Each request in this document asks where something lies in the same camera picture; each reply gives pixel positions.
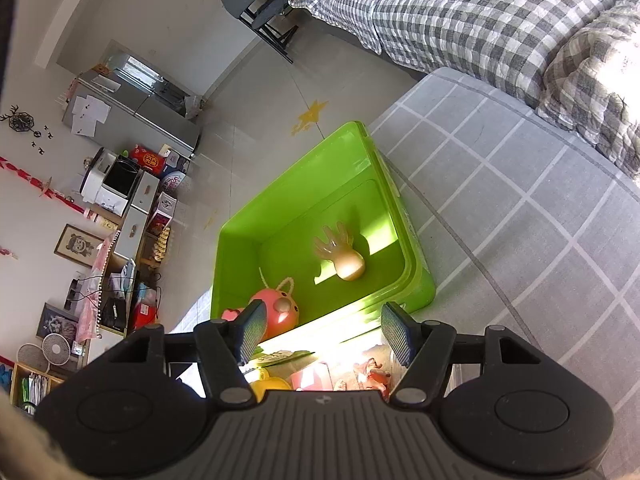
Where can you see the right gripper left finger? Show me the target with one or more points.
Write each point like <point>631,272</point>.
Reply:
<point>223,348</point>

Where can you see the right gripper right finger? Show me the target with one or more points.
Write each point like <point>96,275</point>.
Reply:
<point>424,349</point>

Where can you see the pink flower-shaped toy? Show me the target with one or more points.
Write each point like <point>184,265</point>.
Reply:
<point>231,314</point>

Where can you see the yellow plastic bowl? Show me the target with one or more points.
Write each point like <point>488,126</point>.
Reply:
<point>262,386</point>

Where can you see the orange-brown toy figure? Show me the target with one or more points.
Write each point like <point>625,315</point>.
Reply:
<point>371,376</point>

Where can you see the pink round toy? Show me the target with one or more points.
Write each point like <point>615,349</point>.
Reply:
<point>282,310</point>

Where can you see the pink plastic box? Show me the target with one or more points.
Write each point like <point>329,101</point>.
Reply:
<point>314,377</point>

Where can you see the green plastic storage bin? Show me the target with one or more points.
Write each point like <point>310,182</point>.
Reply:
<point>343,180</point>

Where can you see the white TV cabinet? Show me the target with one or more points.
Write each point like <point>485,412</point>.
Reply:
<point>117,289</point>

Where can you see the beige hand-shaped toy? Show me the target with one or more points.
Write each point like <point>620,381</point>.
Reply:
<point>348,264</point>

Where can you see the small white desk fan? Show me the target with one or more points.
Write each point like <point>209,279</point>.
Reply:
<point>56,349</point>

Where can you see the red gift box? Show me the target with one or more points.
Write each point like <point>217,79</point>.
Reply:
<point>148,160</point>

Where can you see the white microwave oven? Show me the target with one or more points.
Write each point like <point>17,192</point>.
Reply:
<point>109,181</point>

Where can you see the silver refrigerator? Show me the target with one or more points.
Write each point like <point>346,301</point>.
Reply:
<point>117,114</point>

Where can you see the grey plaid sofa cover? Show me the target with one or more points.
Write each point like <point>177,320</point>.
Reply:
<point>576,62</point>

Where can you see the dark grey chair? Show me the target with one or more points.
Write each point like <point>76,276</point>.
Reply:
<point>257,15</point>

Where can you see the framed picture on wall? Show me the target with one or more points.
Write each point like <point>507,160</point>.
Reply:
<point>78,246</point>

